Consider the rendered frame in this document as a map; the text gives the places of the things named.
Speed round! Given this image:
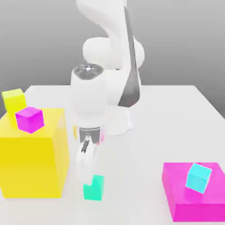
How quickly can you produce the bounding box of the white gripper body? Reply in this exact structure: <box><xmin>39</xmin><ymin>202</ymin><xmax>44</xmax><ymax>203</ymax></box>
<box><xmin>76</xmin><ymin>142</ymin><xmax>99</xmax><ymax>185</ymax></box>

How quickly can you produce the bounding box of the small teal cube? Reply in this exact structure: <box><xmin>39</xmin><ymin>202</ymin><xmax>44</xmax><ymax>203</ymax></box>
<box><xmin>83</xmin><ymin>174</ymin><xmax>105</xmax><ymax>201</ymax></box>

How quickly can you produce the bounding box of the small magenta cube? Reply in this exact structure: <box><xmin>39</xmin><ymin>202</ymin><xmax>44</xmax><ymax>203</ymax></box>
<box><xmin>15</xmin><ymin>106</ymin><xmax>45</xmax><ymax>134</ymax></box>

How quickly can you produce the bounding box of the small yellow cube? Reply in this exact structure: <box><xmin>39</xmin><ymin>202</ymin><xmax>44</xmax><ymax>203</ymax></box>
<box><xmin>1</xmin><ymin>88</ymin><xmax>27</xmax><ymax>127</ymax></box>

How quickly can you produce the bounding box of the small cyan cube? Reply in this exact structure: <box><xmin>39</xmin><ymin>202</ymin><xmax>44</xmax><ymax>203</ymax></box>
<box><xmin>185</xmin><ymin>163</ymin><xmax>213</xmax><ymax>195</ymax></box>

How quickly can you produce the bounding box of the large yellow box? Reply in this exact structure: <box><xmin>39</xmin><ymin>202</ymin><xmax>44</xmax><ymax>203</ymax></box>
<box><xmin>0</xmin><ymin>108</ymin><xmax>70</xmax><ymax>199</ymax></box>

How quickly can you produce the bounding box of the large pink box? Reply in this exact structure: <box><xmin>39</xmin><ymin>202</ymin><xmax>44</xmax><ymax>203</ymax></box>
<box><xmin>161</xmin><ymin>162</ymin><xmax>225</xmax><ymax>222</ymax></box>

